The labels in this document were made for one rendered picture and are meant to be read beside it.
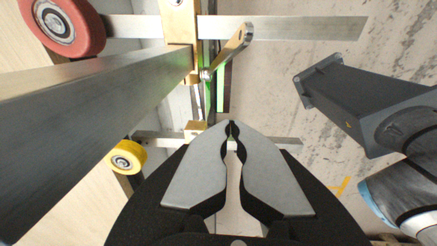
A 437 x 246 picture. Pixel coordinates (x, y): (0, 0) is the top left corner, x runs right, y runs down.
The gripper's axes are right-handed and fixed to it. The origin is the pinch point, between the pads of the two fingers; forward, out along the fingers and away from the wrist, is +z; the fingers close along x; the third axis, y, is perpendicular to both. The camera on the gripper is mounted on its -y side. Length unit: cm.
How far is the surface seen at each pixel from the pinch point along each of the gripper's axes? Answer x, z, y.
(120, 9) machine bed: -27.9, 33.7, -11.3
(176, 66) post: -6.1, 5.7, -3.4
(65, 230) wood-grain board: -57, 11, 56
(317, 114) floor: 76, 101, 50
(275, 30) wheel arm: 6.3, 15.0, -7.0
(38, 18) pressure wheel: -24.7, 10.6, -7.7
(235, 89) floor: 7, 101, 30
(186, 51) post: -6.1, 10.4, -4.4
